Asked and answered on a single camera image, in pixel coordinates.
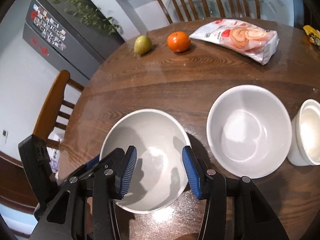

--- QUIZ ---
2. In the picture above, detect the large speckled white bowl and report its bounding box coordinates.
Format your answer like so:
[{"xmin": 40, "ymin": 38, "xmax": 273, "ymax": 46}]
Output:
[{"xmin": 100, "ymin": 109, "xmax": 190, "ymax": 214}]

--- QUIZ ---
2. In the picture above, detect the medium white bowl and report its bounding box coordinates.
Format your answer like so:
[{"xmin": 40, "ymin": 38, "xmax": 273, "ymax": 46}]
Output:
[{"xmin": 206, "ymin": 85, "xmax": 292, "ymax": 179}]

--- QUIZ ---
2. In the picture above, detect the small white cup bowl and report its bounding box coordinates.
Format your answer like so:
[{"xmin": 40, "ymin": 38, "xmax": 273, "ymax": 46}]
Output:
[{"xmin": 287, "ymin": 99, "xmax": 320, "ymax": 166}]

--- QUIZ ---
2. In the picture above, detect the green pear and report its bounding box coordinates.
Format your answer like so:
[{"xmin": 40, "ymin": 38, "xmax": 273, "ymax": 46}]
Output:
[{"xmin": 133, "ymin": 35, "xmax": 152, "ymax": 55}]

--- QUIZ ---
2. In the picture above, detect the grey refrigerator with magnets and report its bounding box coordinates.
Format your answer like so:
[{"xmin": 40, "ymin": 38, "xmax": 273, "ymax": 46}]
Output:
[{"xmin": 23, "ymin": 0, "xmax": 125, "ymax": 86}]

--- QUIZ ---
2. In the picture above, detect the orange mandarin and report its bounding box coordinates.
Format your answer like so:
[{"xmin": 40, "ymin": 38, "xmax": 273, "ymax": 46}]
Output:
[{"xmin": 167, "ymin": 31, "xmax": 191, "ymax": 53}]

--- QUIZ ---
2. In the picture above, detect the white snack bag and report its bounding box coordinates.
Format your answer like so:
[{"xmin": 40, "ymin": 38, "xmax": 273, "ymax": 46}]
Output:
[{"xmin": 190, "ymin": 18, "xmax": 279, "ymax": 65}]

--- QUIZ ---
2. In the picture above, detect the hanging green plant left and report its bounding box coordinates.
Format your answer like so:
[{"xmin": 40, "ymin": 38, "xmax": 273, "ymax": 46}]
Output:
[{"xmin": 48, "ymin": 0, "xmax": 121, "ymax": 35}]

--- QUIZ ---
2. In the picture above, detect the yellow snack packet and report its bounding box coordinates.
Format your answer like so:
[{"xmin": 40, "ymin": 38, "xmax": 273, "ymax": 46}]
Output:
[{"xmin": 303, "ymin": 25, "xmax": 320, "ymax": 49}]

